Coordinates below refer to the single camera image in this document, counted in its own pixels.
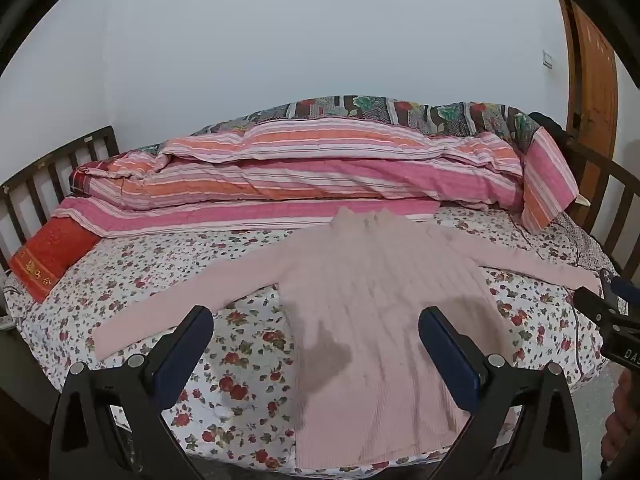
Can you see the brown wooden door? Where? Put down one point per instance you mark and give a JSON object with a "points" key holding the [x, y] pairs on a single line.
{"points": [[595, 70]]}

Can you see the person's right hand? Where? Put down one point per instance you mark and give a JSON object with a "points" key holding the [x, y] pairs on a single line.
{"points": [[625, 415]]}

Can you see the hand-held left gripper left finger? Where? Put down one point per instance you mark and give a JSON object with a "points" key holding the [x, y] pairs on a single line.
{"points": [[182, 360]]}

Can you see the floral bed sheet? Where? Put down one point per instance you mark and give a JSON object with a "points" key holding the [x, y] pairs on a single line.
{"points": [[240, 360]]}

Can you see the pink knit sweater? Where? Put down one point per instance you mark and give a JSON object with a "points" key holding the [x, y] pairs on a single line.
{"points": [[380, 280]]}

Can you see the white wall switch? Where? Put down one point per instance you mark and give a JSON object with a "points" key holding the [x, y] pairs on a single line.
{"points": [[548, 59]]}

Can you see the dark wooden headboard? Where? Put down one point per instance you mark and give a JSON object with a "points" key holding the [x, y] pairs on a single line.
{"points": [[95, 137]]}

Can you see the red embroidered pillow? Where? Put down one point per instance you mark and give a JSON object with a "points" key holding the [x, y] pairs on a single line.
{"points": [[50, 255]]}

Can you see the grey small print cloth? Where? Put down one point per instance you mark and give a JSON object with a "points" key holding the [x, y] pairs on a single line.
{"points": [[585, 240]]}

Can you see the floral patchwork quilt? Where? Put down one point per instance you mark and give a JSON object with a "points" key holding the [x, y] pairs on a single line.
{"points": [[410, 110]]}

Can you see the dark wooden footboard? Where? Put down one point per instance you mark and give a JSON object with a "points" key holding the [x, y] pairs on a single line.
{"points": [[600, 165]]}

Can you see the dark cloth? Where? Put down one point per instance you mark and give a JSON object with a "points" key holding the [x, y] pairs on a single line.
{"points": [[547, 125]]}

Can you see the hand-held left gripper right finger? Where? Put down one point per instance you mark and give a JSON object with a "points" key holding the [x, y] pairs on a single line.
{"points": [[450, 360]]}

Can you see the pink orange striped quilt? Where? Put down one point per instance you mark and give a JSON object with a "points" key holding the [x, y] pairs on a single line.
{"points": [[300, 175]]}

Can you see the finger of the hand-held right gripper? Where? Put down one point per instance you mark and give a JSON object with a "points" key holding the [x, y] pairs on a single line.
{"points": [[627, 291], [600, 310]]}

